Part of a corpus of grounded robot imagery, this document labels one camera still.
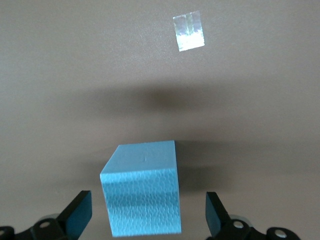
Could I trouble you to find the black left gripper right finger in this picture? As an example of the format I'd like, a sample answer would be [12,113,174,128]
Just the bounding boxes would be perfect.
[205,191,301,240]

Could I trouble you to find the blue foam block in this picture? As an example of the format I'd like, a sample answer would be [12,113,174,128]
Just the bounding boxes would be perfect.
[99,139,183,238]

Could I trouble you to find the clear tape patch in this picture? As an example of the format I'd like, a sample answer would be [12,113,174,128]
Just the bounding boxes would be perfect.
[172,10,207,53]

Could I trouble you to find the brown table cover sheet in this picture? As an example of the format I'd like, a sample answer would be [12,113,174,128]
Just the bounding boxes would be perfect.
[0,0,320,240]

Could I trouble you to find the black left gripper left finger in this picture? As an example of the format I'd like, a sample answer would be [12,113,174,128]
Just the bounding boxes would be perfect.
[0,190,93,240]

